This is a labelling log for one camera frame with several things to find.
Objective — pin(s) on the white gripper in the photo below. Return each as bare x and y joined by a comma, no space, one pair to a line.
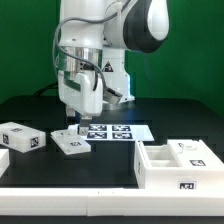
79,96

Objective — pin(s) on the white door panel with tags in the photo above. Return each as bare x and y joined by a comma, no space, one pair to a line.
70,142

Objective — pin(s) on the white cabinet body box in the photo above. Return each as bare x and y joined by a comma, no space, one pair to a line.
156,169

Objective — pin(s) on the white door panel with knob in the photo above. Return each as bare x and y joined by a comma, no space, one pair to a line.
192,154

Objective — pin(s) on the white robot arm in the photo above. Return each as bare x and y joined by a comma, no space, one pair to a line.
89,51

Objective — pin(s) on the white cabinet top block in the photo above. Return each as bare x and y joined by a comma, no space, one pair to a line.
21,138

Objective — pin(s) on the white marker sheet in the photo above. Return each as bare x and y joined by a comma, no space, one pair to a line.
118,132

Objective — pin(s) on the white left rail piece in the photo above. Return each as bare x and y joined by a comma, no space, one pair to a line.
4,160

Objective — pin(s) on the white front rail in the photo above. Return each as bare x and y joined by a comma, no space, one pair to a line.
108,202

